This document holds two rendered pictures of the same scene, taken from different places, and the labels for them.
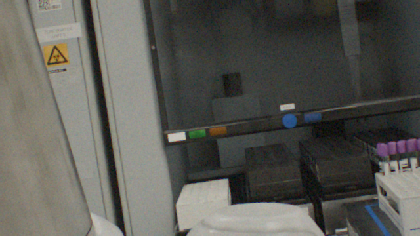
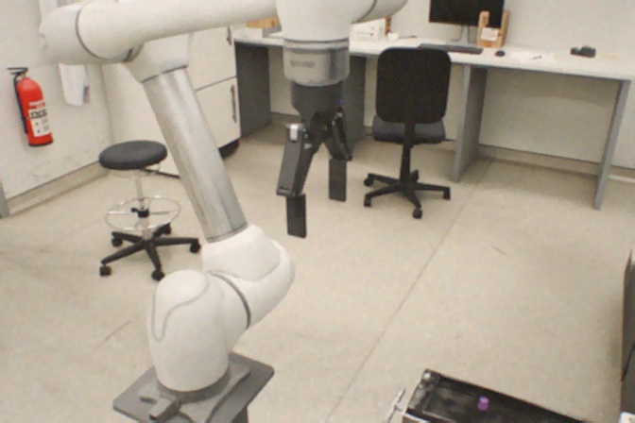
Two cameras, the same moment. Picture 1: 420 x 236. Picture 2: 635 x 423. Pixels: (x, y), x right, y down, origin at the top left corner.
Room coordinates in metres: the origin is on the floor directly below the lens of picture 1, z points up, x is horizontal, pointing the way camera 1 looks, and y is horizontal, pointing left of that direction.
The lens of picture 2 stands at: (1.45, -0.73, 1.58)
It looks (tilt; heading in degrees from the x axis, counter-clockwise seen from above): 27 degrees down; 115
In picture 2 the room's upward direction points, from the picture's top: straight up
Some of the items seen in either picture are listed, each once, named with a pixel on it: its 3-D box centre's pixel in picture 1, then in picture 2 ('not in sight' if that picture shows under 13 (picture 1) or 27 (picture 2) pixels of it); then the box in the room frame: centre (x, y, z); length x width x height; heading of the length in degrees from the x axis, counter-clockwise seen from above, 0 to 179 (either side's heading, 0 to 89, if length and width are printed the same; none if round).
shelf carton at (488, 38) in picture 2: not in sight; (493, 28); (0.85, 3.42, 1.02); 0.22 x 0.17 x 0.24; 88
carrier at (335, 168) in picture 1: (344, 172); not in sight; (1.86, -0.28, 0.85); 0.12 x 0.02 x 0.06; 87
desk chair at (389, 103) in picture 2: not in sight; (411, 124); (0.54, 2.53, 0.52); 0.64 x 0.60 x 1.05; 108
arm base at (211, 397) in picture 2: not in sight; (188, 380); (0.81, -0.05, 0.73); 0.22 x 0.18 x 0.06; 88
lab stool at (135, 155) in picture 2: not in sight; (137, 204); (-0.55, 1.21, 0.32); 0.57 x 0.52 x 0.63; 88
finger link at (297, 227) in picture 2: not in sight; (296, 214); (1.12, -0.11, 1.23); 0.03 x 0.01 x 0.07; 178
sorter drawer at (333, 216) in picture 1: (336, 188); not in sight; (2.10, -0.29, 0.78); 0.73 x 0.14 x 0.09; 178
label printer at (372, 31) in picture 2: not in sight; (368, 27); (-0.04, 3.27, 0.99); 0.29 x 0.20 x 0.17; 96
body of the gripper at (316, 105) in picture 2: not in sight; (317, 111); (1.12, -0.04, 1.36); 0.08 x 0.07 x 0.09; 88
